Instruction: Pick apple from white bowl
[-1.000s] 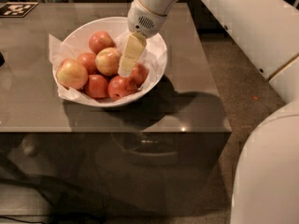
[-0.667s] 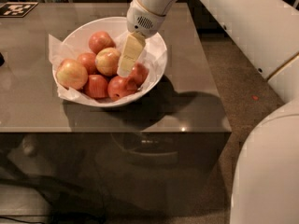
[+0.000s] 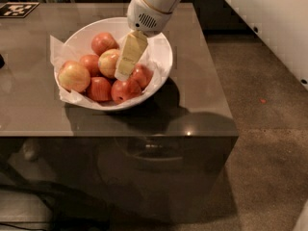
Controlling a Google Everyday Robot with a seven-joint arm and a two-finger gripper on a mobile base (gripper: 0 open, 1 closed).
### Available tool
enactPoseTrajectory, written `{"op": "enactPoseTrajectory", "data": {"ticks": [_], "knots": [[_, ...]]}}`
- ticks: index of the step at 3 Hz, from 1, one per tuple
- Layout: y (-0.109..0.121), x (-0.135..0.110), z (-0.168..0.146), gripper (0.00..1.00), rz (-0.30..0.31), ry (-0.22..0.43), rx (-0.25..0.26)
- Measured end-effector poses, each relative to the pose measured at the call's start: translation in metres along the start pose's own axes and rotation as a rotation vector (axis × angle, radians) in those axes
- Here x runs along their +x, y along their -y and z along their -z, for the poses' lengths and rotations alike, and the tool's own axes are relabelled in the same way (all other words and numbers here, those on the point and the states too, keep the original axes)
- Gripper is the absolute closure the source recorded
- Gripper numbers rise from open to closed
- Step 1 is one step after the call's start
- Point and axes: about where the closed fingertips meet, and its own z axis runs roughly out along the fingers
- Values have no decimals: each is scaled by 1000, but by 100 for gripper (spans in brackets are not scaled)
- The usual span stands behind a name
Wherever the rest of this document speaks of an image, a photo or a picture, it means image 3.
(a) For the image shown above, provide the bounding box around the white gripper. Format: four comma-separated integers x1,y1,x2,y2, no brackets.
115,0,171,81

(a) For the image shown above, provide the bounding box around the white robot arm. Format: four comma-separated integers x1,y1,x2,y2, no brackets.
126,0,308,89

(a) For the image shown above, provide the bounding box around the centre yellow-red apple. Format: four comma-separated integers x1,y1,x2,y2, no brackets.
98,49,120,79

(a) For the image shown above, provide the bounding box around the yellow-red apple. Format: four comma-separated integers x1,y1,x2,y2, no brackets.
98,49,120,79
58,61,90,92

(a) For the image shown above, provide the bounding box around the right red apple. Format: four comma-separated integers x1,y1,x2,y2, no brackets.
131,64,153,90

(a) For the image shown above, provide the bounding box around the top back red apple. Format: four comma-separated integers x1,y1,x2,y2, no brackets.
91,32,118,56

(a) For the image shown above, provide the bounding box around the small middle red apple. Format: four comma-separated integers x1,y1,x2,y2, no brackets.
79,54,100,77

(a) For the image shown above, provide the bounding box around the white ceramic bowl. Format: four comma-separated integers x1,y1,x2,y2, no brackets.
53,16,174,112

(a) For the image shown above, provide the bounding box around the front centre red apple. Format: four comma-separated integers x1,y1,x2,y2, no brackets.
111,79,141,104

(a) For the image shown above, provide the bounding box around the front left red apple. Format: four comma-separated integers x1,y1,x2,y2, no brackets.
86,77,112,102

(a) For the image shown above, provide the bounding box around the left yellow-red apple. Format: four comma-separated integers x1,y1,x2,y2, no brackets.
58,61,90,92

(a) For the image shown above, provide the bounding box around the white tissue paper liner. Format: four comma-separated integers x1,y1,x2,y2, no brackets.
49,28,165,111

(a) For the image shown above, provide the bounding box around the black white fiducial marker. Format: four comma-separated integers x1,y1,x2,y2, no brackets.
0,2,39,18

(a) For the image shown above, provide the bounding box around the dark object at table edge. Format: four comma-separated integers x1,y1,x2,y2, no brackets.
0,54,5,69

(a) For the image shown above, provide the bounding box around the dark cabinet under table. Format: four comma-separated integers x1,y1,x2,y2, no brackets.
0,137,235,223

